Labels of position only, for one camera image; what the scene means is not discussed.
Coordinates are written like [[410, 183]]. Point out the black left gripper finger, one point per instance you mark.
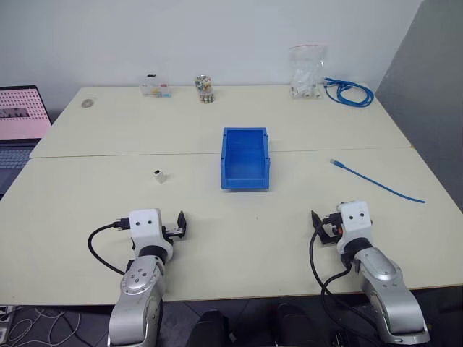
[[182, 236], [182, 220]]

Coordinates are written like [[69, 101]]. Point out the clear bag of connectors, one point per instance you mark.
[[305, 77]]

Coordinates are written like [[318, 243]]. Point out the blue plastic storage bin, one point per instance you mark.
[[246, 159]]

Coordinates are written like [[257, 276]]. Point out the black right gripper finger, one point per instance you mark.
[[315, 220], [326, 240]]

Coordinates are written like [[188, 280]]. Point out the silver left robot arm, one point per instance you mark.
[[139, 289]]

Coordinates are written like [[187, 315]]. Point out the grey partition panel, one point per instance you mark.
[[430, 90]]

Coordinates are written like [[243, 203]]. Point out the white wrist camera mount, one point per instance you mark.
[[356, 220], [146, 226]]

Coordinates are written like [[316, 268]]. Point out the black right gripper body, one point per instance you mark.
[[332, 224]]

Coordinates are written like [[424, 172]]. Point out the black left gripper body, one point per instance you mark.
[[170, 231]]

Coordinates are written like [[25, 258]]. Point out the small white connector block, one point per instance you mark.
[[159, 177]]

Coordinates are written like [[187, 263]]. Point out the glass jar of small parts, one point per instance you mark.
[[204, 88]]

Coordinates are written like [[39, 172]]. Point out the dark rounded shape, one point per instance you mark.
[[213, 330], [291, 325]]

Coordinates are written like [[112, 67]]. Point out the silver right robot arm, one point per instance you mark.
[[387, 285]]

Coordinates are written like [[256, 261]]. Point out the clear plastic parts box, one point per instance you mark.
[[155, 88]]

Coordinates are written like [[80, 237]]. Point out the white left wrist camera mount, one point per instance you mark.
[[146, 226]]

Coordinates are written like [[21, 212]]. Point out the laptop with pink screen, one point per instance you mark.
[[20, 119]]

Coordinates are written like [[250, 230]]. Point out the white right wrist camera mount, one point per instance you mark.
[[356, 220]]

